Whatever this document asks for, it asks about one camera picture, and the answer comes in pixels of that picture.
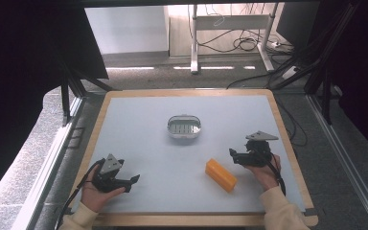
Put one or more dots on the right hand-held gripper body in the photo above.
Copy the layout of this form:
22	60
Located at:
258	150

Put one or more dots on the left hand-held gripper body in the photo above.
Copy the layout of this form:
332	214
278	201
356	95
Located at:
109	166

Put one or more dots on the person's right hand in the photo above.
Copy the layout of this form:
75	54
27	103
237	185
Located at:
266	176

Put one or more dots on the person's left hand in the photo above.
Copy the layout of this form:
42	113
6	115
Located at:
95	197

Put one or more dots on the orange soap bar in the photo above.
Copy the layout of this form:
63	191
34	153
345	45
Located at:
221	175

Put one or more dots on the wooden framed white board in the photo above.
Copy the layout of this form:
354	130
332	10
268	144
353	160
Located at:
172	172

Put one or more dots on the white power strip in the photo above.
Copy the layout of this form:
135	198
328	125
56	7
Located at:
289	72

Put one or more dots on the black metal stand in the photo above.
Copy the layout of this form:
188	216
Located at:
326	64
73	83

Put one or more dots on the black curtain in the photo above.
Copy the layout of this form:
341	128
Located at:
364	64
19	80

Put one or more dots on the aluminium rail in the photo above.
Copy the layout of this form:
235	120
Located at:
44	179
348	159

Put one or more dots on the white desk frame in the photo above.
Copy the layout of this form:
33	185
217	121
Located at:
233	22

